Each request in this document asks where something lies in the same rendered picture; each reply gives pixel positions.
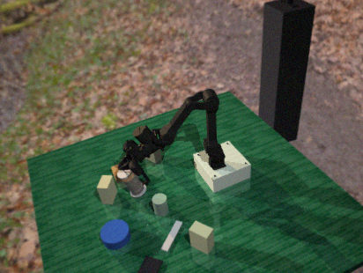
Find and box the blue short cylinder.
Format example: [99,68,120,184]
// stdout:
[100,219,130,249]

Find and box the pale green cylinder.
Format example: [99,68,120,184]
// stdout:
[152,193,169,217]

